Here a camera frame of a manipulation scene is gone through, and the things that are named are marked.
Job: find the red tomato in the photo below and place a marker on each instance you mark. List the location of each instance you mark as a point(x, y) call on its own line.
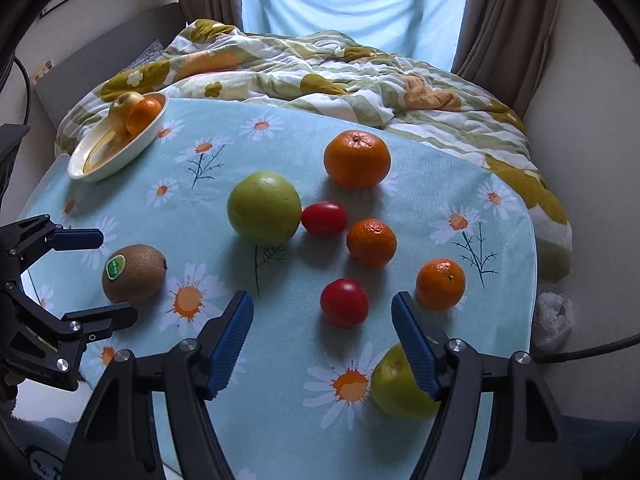
point(324, 218)
point(345, 303)

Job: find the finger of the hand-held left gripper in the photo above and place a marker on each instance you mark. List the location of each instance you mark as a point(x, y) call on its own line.
point(75, 240)
point(110, 316)

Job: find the white plastic bag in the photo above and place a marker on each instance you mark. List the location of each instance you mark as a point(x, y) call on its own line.
point(552, 320)

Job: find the small mandarin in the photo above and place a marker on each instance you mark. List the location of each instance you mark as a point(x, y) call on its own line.
point(371, 242)

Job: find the light blue window cloth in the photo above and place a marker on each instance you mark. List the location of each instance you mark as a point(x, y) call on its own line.
point(350, 0)

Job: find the grey patterned pillow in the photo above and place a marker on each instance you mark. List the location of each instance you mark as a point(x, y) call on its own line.
point(147, 55)

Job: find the cream oval bowl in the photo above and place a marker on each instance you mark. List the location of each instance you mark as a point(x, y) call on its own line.
point(100, 160)

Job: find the blue daisy print tablecloth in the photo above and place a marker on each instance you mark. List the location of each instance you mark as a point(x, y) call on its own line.
point(280, 285)

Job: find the kiwi with green sticker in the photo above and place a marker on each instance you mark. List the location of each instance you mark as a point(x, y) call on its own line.
point(137, 275)

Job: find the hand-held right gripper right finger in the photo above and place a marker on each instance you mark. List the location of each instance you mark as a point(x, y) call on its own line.
point(415, 345)

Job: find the grey bed headboard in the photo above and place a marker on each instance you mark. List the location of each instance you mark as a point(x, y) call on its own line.
point(90, 55)

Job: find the yellow apple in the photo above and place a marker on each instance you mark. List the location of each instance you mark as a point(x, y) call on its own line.
point(119, 109)

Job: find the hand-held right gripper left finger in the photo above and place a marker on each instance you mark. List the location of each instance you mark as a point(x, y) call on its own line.
point(232, 340)

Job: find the green yellow floral blanket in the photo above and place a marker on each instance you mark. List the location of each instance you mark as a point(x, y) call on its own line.
point(350, 75)

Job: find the blue fuzzy cloth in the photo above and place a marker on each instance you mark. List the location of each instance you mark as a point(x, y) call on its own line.
point(45, 430)

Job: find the green apple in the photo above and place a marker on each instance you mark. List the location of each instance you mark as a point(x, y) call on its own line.
point(264, 207)
point(395, 390)

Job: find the large orange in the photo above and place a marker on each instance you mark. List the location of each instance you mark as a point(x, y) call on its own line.
point(357, 160)

